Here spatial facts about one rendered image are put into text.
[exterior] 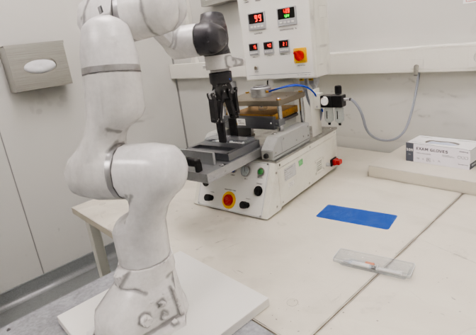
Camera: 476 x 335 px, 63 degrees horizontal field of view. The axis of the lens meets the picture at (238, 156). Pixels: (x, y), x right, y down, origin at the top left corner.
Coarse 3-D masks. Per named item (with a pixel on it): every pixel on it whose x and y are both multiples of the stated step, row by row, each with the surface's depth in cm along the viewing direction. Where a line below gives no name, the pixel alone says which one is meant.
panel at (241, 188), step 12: (240, 168) 136; (252, 168) 133; (264, 168) 130; (216, 180) 143; (228, 180) 139; (240, 180) 136; (252, 180) 133; (264, 180) 130; (204, 192) 146; (216, 192) 142; (228, 192) 138; (240, 192) 135; (252, 192) 132; (264, 192) 129; (204, 204) 145; (216, 204) 141; (252, 204) 131; (252, 216) 131
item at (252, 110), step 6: (246, 108) 155; (252, 108) 154; (258, 108) 152; (264, 108) 147; (270, 108) 149; (276, 108) 147; (282, 108) 146; (288, 108) 144; (294, 108) 147; (240, 114) 146; (246, 114) 144; (252, 114) 142; (258, 114) 141; (264, 114) 140; (270, 114) 138; (276, 114) 138; (288, 114) 144; (294, 114) 148
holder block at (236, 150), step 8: (200, 144) 135; (208, 144) 134; (216, 144) 132; (224, 144) 131; (232, 144) 130; (240, 144) 128; (248, 144) 127; (256, 144) 131; (216, 152) 123; (224, 152) 122; (232, 152) 121; (240, 152) 124; (224, 160) 122
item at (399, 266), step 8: (336, 256) 99; (344, 256) 98; (352, 256) 98; (360, 256) 97; (368, 256) 97; (376, 256) 97; (368, 264) 94; (376, 264) 94; (384, 264) 93; (392, 264) 93; (400, 264) 92; (408, 264) 92; (400, 272) 90; (408, 272) 89
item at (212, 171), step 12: (192, 156) 124; (204, 156) 120; (240, 156) 125; (252, 156) 128; (192, 168) 119; (204, 168) 118; (216, 168) 116; (228, 168) 119; (192, 180) 117; (204, 180) 113
